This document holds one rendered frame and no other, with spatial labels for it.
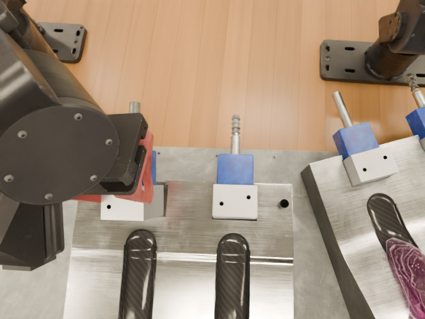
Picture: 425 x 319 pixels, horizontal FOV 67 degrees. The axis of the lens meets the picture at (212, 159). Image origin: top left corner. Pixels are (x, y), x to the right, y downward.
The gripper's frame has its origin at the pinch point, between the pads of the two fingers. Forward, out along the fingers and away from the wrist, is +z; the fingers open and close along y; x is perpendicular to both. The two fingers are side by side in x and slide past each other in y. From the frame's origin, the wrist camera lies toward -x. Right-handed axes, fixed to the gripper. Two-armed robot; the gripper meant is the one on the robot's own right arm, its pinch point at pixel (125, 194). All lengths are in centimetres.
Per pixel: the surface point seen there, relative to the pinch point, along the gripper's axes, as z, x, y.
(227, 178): 4.2, 4.3, 10.0
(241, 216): 4.6, -0.2, 11.9
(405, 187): 12.8, 7.7, 31.7
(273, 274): 10.1, -4.9, 15.1
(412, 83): 8.3, 21.7, 34.1
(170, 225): 6.0, -0.9, 3.3
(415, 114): 9.2, 16.9, 33.7
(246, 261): 9.0, -3.9, 12.2
